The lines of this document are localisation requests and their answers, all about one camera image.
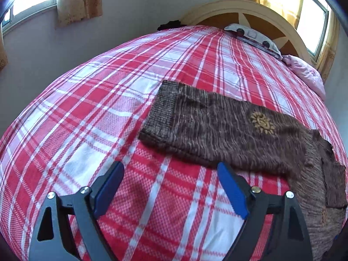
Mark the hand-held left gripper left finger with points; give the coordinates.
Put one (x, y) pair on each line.
(108, 190)

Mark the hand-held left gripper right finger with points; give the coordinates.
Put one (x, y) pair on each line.
(231, 190)

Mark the brown striped knit sweater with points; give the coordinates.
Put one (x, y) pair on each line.
(217, 133)

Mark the red plaid bed blanket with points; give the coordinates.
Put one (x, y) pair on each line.
(95, 114)

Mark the pink quilt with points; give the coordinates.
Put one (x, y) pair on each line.
(307, 73)

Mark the white patterned pillow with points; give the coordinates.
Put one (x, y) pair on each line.
(252, 36)

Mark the beige floral curtain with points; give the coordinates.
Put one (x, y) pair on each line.
(2, 54)
(78, 0)

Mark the black object beside bed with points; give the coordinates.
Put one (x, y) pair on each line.
(170, 25)

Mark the cream wooden headboard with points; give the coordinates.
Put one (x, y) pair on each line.
(214, 11)

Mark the sliding window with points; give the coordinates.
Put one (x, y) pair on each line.
(312, 19)
(30, 2)

